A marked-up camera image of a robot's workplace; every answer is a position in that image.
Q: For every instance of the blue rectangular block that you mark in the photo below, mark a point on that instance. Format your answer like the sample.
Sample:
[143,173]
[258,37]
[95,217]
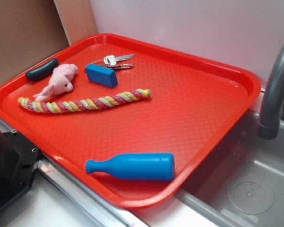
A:
[101,75]

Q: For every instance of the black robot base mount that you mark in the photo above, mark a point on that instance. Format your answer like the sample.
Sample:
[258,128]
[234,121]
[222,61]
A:
[18,162]

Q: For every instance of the grey toy faucet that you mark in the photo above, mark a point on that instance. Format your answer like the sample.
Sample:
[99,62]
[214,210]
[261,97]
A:
[272,107]

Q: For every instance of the grey toy sink basin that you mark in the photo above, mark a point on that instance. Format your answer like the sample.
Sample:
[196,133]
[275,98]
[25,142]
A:
[241,182]

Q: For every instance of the multicolour twisted rope toy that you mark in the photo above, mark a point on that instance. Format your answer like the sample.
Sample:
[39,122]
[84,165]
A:
[101,103]

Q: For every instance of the pink plush bunny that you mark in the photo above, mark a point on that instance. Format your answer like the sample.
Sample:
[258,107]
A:
[59,83]

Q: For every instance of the brown cardboard panel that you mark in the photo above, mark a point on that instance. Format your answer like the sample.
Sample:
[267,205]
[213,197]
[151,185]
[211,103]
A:
[33,30]

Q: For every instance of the silver key bunch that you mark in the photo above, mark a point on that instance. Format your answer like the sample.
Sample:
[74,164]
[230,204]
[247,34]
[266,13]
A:
[114,63]

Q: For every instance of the dark green sausage toy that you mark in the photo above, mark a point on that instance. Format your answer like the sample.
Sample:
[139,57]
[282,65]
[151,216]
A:
[42,71]

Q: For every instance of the red plastic tray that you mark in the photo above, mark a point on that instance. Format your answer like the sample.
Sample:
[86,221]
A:
[194,102]

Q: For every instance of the blue plastic toy bottle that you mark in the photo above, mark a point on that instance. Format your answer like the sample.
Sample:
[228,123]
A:
[144,166]

